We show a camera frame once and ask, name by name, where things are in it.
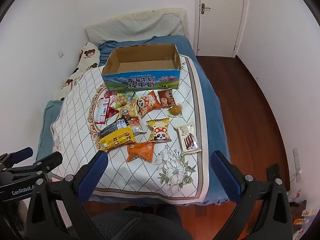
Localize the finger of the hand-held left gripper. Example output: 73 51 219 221
0 147 34 169
7 152 63 174

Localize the red white long packet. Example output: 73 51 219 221
94 97 112 124

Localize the white door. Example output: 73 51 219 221
197 0 247 55

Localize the plain orange snack packet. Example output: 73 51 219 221
126 141 155 162

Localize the white power strip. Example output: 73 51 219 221
292 148 302 182

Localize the black snack packet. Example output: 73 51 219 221
99 116 129 138

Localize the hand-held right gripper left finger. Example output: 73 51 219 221
26 151 109 240

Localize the small yellow snack packet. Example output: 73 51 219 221
119 104 139 117

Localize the blue bed sheet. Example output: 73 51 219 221
36 35 230 207

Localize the white floral printed blanket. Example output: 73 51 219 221
50 55 209 203

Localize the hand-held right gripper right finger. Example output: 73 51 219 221
210 150 293 240

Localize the pale quilted pillow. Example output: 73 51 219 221
85 13 184 48

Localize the blue printed cardboard box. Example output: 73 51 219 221
101 44 182 91

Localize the red triangular packet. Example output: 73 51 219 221
105 106 120 118

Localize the bear print pillow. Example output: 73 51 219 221
54 42 102 102

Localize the large yellow snack packet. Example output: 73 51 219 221
97 126 136 153

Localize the colourful candy bag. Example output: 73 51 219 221
115 92 137 107

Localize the yellow mushroom panda packet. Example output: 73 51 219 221
146 118 172 143

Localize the round pastry in clear wrap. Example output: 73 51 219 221
167 102 184 117

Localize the brown biscuit packet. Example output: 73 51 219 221
157 89 177 108

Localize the orange panda snack packet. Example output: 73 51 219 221
136 91 162 118

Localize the clear chocolate chip cookie packet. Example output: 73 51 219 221
126 116 147 135

